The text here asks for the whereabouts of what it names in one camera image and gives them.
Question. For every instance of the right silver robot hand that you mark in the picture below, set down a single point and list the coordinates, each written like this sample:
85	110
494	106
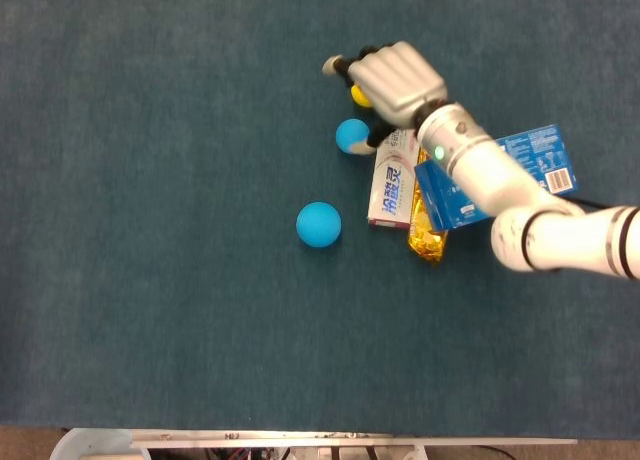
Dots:
400	85

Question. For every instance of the yellow foam ball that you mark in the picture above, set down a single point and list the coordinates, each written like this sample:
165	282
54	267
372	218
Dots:
359	98

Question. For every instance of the small blue foam ball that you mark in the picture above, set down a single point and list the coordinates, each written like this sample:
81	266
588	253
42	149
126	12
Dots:
350	132

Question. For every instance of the blue Oreo cookie box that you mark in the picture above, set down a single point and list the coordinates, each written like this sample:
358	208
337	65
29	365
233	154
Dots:
542	152

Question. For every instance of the large blue foam ball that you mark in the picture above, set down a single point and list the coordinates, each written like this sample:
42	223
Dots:
319	224

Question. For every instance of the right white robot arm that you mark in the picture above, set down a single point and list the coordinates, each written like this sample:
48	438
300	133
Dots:
500	185

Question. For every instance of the white toothpaste box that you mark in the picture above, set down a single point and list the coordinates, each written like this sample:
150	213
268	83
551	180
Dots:
392	190

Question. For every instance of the gold foil snack packet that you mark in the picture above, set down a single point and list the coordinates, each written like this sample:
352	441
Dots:
425	242

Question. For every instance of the teal carpet table cover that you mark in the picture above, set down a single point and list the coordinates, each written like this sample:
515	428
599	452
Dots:
150	305

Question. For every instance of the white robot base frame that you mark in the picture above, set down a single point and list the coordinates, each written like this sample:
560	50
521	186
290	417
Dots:
300	438

